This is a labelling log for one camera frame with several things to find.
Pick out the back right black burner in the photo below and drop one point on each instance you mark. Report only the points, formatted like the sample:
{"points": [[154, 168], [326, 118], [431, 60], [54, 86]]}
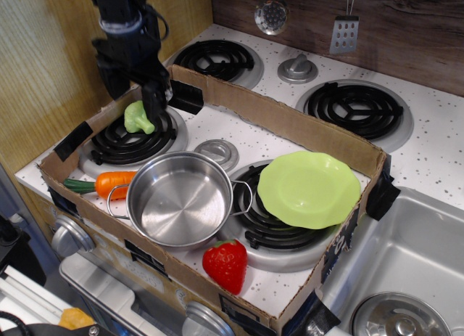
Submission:
{"points": [[367, 109]]}

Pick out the silver oven knob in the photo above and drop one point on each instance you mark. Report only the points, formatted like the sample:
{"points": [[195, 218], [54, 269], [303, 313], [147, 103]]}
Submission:
{"points": [[69, 238], [201, 320]]}

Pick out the yellow sponge piece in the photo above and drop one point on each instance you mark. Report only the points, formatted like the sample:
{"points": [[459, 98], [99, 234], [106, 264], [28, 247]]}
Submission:
{"points": [[75, 318]]}

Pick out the grey back stove knob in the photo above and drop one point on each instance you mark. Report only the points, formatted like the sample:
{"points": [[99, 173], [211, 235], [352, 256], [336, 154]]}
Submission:
{"points": [[298, 70]]}

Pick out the light green plastic plate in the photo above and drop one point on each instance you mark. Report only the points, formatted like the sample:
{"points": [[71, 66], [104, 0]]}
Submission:
{"points": [[310, 190]]}

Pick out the green toy broccoli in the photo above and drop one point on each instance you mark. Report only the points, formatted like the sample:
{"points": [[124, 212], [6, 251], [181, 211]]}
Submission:
{"points": [[135, 119]]}

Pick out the front left black burner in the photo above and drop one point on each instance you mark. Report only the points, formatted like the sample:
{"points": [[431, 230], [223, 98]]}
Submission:
{"points": [[115, 149]]}

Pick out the right silver oven knob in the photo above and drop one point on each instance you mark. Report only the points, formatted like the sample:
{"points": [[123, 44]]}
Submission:
{"points": [[201, 320]]}

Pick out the hanging silver slotted spatula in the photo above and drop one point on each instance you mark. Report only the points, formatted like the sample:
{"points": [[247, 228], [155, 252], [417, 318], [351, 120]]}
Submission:
{"points": [[345, 31]]}

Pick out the stainless steel sink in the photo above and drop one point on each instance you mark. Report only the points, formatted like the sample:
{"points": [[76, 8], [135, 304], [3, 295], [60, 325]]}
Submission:
{"points": [[415, 249]]}

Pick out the stainless steel pan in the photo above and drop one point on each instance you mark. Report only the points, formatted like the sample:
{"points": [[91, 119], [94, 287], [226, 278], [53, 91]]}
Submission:
{"points": [[180, 200]]}

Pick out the left silver oven knob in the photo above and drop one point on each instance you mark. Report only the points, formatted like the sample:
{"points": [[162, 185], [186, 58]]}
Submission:
{"points": [[69, 238]]}

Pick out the back left black burner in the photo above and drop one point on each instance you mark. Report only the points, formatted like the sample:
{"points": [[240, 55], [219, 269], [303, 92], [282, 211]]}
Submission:
{"points": [[226, 60]]}

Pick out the grey centre stove knob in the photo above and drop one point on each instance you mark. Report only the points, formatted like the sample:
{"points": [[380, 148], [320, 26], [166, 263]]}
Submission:
{"points": [[224, 153]]}

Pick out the brown cardboard fence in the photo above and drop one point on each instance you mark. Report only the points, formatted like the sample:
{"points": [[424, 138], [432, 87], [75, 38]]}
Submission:
{"points": [[276, 117]]}

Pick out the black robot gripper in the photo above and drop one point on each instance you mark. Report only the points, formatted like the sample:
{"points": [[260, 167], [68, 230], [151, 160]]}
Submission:
{"points": [[130, 53]]}

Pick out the silver oven door handle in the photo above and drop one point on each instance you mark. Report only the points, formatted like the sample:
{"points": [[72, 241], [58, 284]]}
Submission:
{"points": [[110, 301]]}

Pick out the front right black burner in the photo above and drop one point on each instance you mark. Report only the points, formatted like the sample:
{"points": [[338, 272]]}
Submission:
{"points": [[271, 245]]}

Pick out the red toy strawberry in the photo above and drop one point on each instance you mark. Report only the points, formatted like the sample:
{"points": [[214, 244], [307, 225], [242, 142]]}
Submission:
{"points": [[226, 264]]}

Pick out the orange toy carrot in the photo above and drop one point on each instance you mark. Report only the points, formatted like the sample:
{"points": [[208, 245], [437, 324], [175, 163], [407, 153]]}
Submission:
{"points": [[108, 185]]}

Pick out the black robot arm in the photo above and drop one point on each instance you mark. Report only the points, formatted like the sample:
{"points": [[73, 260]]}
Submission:
{"points": [[127, 12]]}

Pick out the hanging silver skimmer ladle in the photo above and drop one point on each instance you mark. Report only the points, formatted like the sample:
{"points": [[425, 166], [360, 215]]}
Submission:
{"points": [[271, 16]]}

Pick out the black burner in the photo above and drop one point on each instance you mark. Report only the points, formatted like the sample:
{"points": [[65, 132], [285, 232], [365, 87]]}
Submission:
{"points": [[226, 60], [367, 109], [115, 149], [271, 245]]}

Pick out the grey stove knob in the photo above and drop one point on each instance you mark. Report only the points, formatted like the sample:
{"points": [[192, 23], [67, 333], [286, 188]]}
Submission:
{"points": [[298, 70], [224, 153]]}

